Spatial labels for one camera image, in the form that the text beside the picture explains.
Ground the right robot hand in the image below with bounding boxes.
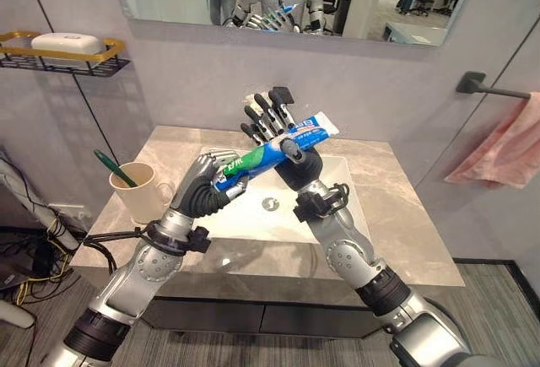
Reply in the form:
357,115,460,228
240,89,324,193

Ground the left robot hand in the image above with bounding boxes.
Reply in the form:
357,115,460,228
170,150,251,219

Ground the green blue toothpaste tube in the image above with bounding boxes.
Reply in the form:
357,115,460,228
212,111,340,194

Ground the white sink basin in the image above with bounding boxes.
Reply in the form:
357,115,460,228
197,146,356,245

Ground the pink towel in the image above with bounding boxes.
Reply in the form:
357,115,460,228
444,91,540,191

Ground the black towel bar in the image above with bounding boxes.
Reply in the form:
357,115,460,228
456,71,532,100

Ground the beige ceramic mug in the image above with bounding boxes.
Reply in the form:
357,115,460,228
108,162,176,225

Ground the black faucet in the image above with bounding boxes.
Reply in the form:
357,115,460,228
273,85,295,104

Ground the marble vanity countertop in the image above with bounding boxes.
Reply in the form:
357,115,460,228
69,125,466,288

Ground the green toothbrush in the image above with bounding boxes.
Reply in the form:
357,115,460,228
93,149,139,188

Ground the dark vanity cabinet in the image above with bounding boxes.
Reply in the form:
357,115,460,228
141,294,393,340

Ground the white soap box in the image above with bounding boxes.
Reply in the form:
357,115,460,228
30,32,104,55

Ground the black cable bundle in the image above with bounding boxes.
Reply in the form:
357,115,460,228
0,147,85,305

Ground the black gold wall shelf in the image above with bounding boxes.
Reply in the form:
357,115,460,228
0,30,132,78

